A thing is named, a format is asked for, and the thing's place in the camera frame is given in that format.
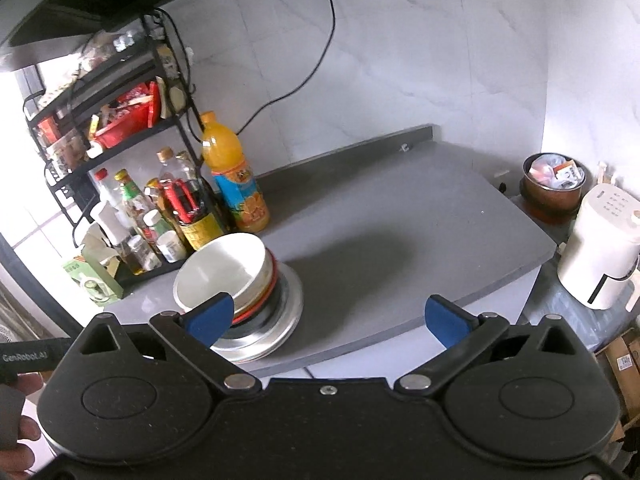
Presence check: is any red rimmed white bowl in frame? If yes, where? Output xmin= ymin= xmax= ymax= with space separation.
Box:
xmin=232 ymin=249 xmax=278 ymax=325

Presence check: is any white ceramic bowl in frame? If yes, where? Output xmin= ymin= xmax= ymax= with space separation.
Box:
xmin=172 ymin=233 xmax=267 ymax=311

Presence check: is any person's left hand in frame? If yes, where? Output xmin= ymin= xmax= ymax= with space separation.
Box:
xmin=1 ymin=373 xmax=43 ymax=479

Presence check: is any white lidded jar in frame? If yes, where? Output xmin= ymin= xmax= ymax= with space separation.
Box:
xmin=142 ymin=209 xmax=188 ymax=263

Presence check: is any green paper box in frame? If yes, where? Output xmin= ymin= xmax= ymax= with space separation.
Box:
xmin=63 ymin=245 xmax=125 ymax=307

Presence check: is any green label oil bottle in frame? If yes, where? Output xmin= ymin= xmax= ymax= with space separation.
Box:
xmin=114 ymin=169 xmax=154 ymax=243

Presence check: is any yellow label sauce bottle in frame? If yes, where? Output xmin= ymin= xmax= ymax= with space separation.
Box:
xmin=166 ymin=156 xmax=224 ymax=250

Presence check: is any white air fryer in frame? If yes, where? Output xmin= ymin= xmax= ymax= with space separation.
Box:
xmin=558 ymin=183 xmax=640 ymax=312

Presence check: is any cardboard box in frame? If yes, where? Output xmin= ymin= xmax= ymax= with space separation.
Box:
xmin=596 ymin=327 xmax=639 ymax=442

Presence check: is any brown pot with trash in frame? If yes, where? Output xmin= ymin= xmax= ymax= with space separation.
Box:
xmin=520 ymin=152 xmax=593 ymax=224

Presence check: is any orange juice bottle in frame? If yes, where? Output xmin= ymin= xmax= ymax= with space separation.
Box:
xmin=200 ymin=112 xmax=270 ymax=233

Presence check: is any red plastic basket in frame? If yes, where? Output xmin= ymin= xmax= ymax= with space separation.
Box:
xmin=93 ymin=80 xmax=160 ymax=148

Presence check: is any black wire kitchen rack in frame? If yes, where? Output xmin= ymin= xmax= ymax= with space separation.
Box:
xmin=22 ymin=6 xmax=237 ymax=291

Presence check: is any black power cable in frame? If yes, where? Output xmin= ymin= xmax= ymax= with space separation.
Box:
xmin=234 ymin=0 xmax=336 ymax=137

